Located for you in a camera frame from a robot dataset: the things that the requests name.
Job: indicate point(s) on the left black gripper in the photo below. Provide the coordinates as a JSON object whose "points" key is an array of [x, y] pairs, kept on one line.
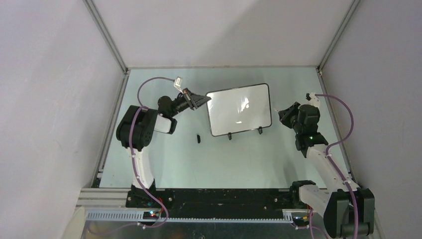
{"points": [[193, 100]]}

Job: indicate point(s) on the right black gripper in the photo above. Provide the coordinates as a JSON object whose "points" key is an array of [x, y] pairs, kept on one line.
{"points": [[284, 115]]}

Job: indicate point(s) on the black framed whiteboard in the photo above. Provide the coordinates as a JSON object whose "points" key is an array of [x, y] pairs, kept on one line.
{"points": [[239, 109]]}

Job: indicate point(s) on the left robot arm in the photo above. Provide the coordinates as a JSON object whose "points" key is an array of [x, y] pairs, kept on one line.
{"points": [[138, 125]]}

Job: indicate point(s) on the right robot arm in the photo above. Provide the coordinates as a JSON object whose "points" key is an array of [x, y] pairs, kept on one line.
{"points": [[347, 209]]}

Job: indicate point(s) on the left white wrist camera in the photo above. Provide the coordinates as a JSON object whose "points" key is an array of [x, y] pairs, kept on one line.
{"points": [[177, 84]]}

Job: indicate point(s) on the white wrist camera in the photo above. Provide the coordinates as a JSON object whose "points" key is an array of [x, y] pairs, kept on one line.
{"points": [[177, 84], [313, 100]]}

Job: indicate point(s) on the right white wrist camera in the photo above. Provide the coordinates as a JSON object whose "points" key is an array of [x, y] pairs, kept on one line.
{"points": [[313, 100]]}

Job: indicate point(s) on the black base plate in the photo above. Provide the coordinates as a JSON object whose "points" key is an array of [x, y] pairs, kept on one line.
{"points": [[220, 204]]}

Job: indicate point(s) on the aluminium frame rail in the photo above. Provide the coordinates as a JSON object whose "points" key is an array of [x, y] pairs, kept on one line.
{"points": [[108, 204]]}

